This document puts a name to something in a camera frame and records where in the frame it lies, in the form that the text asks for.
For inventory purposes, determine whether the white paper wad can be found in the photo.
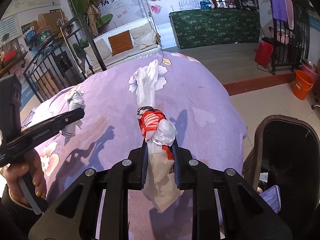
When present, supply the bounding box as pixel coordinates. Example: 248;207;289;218
67;91;85;111

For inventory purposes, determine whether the purple floral bed sheet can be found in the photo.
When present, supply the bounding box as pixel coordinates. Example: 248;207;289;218
21;52;249;240

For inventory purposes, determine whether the black metal bed frame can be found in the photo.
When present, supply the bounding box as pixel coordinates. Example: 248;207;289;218
23;15;106;102

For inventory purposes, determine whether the white plastic bag trash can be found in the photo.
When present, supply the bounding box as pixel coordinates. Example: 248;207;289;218
133;60;183;213

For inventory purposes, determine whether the left hand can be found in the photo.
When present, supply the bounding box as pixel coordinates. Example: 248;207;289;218
1;150;47;207

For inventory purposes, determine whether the orange cushion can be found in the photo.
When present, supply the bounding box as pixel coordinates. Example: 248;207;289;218
108;30;133;56

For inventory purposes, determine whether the black trash bin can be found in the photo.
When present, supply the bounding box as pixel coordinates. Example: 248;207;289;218
243;115;319;239

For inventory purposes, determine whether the white wicker swing sofa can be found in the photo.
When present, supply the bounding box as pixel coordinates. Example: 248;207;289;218
94;17;161;69

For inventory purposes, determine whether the red bag on floor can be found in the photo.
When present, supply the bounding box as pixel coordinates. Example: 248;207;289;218
254;40;273;68

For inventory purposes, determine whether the purple facial tissue pack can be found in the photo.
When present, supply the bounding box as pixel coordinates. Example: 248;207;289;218
260;185;281;213

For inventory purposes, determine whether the purple towel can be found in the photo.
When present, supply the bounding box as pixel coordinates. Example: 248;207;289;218
270;0;287;22

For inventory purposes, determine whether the black metal rack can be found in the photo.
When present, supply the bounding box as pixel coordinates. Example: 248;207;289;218
269;0;310;75

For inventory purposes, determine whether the orange plastic bucket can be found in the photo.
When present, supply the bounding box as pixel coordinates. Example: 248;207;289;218
292;70;313;100

